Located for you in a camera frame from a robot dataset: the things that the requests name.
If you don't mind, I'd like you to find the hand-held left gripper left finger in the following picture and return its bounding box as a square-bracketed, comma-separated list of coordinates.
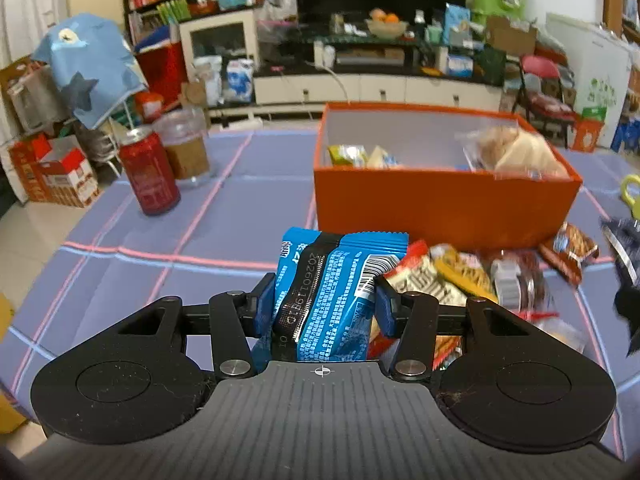
[102, 272, 277, 382]

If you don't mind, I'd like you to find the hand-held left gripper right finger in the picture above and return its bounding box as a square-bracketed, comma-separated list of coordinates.
[375, 275, 547, 381]

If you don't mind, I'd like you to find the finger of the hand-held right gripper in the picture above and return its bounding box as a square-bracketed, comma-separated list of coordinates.
[615, 280, 640, 356]

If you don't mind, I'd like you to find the blue cookie packet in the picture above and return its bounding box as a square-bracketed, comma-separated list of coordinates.
[251, 226, 410, 363]

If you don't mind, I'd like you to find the clear round biscuit packet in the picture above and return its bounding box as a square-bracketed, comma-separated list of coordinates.
[530, 310, 588, 356]

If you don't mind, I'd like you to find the orange cardboard box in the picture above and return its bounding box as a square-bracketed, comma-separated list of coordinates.
[313, 101, 583, 251]

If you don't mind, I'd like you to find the bread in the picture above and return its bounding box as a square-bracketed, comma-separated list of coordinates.
[492, 127, 571, 181]

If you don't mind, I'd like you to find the red white snack packet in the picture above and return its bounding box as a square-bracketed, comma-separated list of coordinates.
[370, 240, 468, 361]

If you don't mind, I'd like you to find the brown cookie packet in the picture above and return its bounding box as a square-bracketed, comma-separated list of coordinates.
[539, 222, 599, 287]

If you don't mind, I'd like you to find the orange yellow snack packet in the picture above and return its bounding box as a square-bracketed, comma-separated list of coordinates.
[431, 244, 497, 303]

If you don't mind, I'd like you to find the clear dark cookie packet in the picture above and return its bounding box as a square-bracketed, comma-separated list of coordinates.
[490, 250, 551, 313]

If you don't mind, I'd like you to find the blue plaid tablecloth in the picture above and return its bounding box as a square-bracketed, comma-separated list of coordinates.
[0, 127, 640, 461]

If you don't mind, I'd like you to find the yellow-green mug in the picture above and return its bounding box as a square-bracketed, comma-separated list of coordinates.
[620, 175, 640, 220]

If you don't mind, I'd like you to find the pale yellow snack packet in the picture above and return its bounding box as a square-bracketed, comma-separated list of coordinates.
[367, 145, 401, 168]

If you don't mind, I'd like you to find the clear plastic jar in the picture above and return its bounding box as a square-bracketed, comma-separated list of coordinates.
[152, 107, 211, 182]

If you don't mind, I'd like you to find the red drink can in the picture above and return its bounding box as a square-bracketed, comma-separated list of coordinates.
[119, 127, 181, 216]

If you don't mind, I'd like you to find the blue carton pack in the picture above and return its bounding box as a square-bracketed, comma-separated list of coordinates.
[612, 115, 640, 153]

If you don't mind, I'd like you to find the orange green carton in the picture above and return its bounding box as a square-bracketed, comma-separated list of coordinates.
[572, 107, 607, 153]

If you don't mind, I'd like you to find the clear bun packet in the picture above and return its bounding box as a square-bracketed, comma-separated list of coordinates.
[456, 124, 521, 171]

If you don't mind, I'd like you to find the white TV stand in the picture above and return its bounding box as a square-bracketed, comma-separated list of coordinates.
[252, 30, 503, 111]

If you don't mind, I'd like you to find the blue white floor bag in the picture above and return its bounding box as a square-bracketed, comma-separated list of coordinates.
[226, 59, 255, 103]

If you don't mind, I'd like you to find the red white cardboard box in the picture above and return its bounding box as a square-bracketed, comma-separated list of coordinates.
[9, 135, 101, 208]

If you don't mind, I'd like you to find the blue white box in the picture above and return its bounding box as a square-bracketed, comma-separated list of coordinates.
[446, 52, 473, 78]

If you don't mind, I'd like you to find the red storage box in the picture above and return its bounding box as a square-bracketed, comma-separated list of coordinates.
[135, 42, 183, 111]

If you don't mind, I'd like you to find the white chest freezer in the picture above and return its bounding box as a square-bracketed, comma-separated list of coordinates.
[545, 12, 633, 148]

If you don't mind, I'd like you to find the red folding chair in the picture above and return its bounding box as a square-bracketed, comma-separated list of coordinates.
[512, 55, 577, 148]

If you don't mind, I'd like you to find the dark green bag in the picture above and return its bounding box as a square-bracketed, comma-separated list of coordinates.
[475, 45, 506, 86]

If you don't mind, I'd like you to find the white glass door cabinet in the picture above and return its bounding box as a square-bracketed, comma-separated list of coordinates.
[179, 8, 261, 81]

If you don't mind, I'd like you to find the fruit bowl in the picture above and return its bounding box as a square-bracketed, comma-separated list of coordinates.
[365, 19, 408, 40]

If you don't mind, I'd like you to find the blue white standing bag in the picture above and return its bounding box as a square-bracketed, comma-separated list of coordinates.
[444, 4, 472, 48]

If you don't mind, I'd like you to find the blue star print cloth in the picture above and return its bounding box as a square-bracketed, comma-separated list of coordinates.
[32, 12, 148, 131]

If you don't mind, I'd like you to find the white curtain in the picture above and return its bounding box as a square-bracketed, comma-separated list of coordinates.
[0, 0, 71, 76]

